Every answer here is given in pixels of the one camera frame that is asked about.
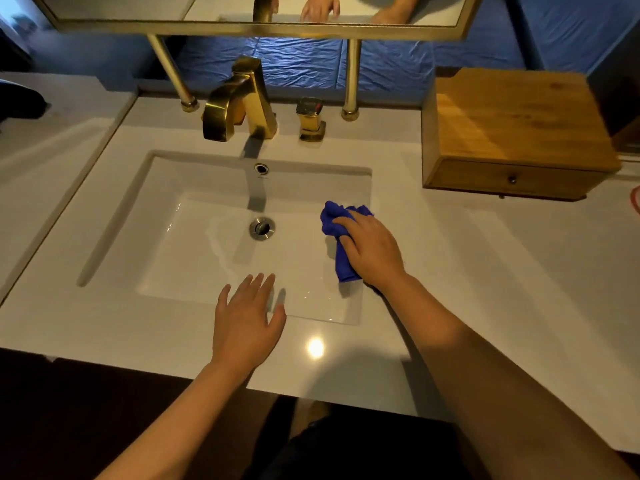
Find wooden drawer box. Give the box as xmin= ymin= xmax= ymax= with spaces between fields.
xmin=421 ymin=67 xmax=622 ymax=202

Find dark object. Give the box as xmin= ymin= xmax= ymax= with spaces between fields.
xmin=0 ymin=79 xmax=49 ymax=121

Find gold mirror support post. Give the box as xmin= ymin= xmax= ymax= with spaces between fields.
xmin=341 ymin=39 xmax=362 ymax=122
xmin=146 ymin=34 xmax=200 ymax=113

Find chrome sink drain stopper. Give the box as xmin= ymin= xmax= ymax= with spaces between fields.
xmin=249 ymin=217 xmax=276 ymax=241

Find gold faucet handle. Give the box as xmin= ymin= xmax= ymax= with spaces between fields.
xmin=295 ymin=97 xmax=327 ymax=142

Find person's left hand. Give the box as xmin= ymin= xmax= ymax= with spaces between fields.
xmin=212 ymin=273 xmax=287 ymax=378

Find person's right forearm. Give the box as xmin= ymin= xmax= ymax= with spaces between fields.
xmin=384 ymin=273 xmax=640 ymax=480

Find blue plastic sheet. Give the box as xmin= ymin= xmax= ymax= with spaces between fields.
xmin=172 ymin=0 xmax=640 ymax=106

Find person's right hand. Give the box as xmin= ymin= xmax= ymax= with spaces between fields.
xmin=332 ymin=210 xmax=407 ymax=291

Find gold framed mirror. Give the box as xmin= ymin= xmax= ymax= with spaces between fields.
xmin=29 ymin=0 xmax=485 ymax=42

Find person's dark trousers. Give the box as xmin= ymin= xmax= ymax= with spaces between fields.
xmin=259 ymin=404 xmax=473 ymax=480

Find person's left forearm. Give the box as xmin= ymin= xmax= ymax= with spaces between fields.
xmin=95 ymin=361 xmax=252 ymax=480

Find white rectangular sink basin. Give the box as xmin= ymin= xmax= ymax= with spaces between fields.
xmin=76 ymin=150 xmax=373 ymax=326

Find gold faucet spout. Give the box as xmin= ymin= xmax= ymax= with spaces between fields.
xmin=202 ymin=56 xmax=279 ymax=143

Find blue microfiber cloth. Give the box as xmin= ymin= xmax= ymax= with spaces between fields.
xmin=320 ymin=201 xmax=375 ymax=284

